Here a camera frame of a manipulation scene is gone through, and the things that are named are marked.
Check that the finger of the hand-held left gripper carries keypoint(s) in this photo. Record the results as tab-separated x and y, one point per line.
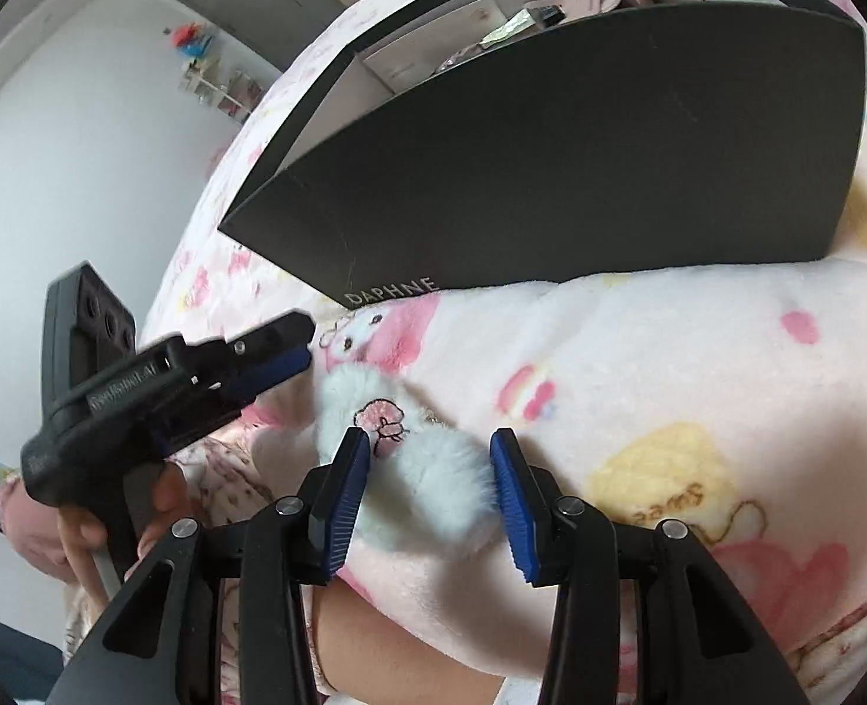
264	338
276	369

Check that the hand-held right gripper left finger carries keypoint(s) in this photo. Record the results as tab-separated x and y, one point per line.
342	507

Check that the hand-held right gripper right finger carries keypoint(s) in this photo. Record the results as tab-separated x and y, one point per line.
514	507

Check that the white fluffy plush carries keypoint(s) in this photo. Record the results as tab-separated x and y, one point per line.
433	485

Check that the black cardboard box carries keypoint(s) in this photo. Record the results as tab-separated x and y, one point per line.
551	161

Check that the brown hand cream tube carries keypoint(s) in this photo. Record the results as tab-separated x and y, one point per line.
521	26

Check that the person's left hand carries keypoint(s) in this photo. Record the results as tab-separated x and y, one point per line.
165	499

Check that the pink printed blanket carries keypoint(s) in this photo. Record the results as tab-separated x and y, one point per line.
698	382

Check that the white shelf rack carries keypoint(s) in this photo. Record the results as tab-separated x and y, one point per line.
220	92

